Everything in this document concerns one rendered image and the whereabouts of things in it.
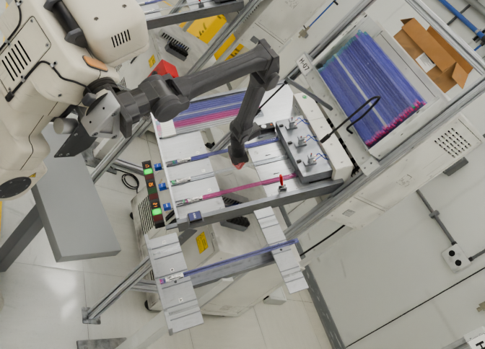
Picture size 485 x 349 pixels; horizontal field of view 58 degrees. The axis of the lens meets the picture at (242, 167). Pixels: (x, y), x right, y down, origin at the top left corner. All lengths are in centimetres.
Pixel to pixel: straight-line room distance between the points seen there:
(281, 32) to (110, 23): 212
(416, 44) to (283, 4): 100
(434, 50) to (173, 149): 130
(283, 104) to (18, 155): 130
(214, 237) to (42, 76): 119
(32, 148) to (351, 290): 267
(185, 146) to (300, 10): 144
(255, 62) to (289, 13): 179
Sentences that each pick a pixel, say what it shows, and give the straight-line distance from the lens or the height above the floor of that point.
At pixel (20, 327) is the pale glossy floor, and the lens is 211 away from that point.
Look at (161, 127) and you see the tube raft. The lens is 211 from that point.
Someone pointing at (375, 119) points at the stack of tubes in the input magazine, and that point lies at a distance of 187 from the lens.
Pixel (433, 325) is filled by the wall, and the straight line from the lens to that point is 323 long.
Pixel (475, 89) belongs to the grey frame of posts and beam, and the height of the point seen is 181.
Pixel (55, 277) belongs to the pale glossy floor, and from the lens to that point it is 228.
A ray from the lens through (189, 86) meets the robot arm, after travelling 119.
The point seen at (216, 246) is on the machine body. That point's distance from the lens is 204.
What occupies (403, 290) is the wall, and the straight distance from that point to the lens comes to 332.
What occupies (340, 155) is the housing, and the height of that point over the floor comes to 127.
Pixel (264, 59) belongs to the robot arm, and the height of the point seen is 145.
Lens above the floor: 176
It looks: 25 degrees down
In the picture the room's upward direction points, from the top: 47 degrees clockwise
